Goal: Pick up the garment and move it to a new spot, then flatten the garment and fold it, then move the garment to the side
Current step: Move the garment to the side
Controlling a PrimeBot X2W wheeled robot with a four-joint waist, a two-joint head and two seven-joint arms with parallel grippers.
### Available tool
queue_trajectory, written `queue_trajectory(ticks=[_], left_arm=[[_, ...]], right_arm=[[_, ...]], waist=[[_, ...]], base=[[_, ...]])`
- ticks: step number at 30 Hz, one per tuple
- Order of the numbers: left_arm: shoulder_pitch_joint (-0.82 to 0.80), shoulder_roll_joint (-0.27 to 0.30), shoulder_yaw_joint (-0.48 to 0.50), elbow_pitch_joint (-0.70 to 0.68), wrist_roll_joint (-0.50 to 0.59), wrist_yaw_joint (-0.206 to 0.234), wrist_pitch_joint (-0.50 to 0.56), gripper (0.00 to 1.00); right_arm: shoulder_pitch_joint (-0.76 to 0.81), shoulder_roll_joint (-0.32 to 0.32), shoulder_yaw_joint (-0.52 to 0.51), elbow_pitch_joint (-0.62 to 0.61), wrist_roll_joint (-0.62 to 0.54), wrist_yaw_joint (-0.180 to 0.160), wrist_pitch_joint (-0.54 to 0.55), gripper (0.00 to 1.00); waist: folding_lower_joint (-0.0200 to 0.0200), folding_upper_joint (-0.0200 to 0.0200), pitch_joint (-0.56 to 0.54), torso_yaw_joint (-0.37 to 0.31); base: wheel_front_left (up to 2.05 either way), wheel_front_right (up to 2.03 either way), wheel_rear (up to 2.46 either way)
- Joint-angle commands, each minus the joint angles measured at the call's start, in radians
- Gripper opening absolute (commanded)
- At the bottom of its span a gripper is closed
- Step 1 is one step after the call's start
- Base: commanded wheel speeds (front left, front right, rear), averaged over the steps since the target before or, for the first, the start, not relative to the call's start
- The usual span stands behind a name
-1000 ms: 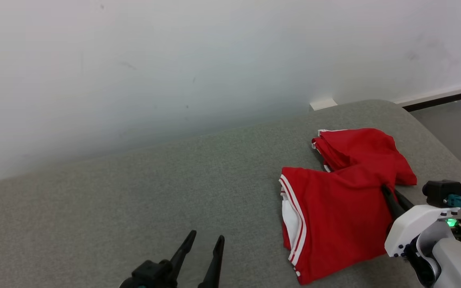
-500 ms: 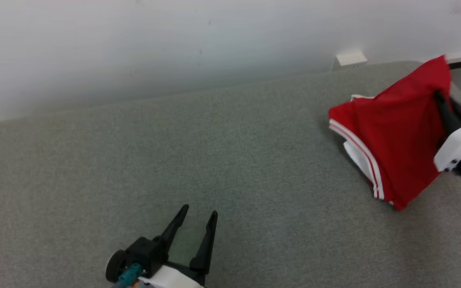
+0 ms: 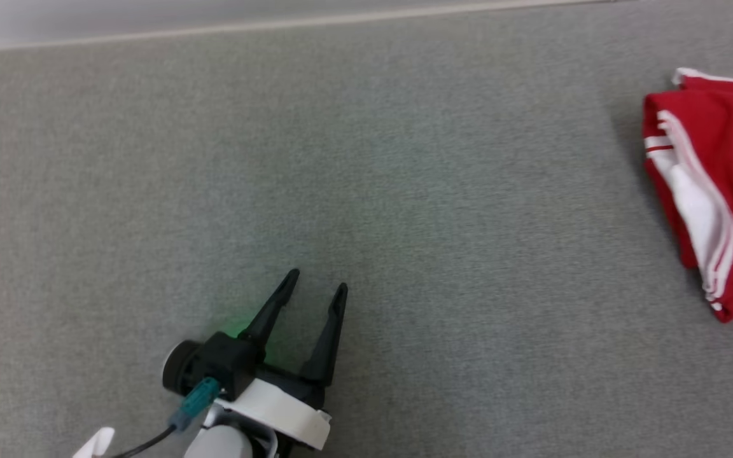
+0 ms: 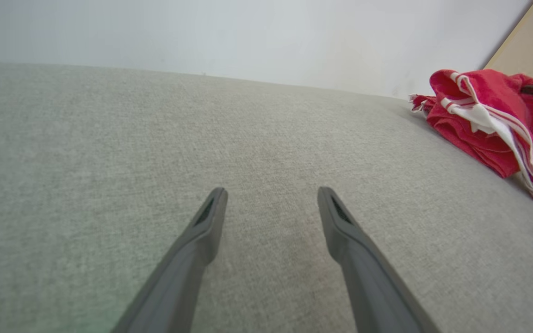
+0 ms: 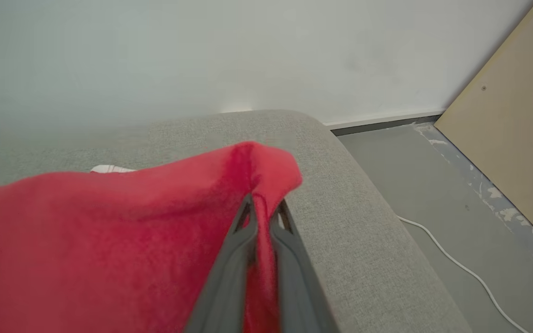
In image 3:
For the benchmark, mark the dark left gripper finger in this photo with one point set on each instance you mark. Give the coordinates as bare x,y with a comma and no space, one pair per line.
271,315
328,343

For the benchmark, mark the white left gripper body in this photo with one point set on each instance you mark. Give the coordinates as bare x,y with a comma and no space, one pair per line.
277,407

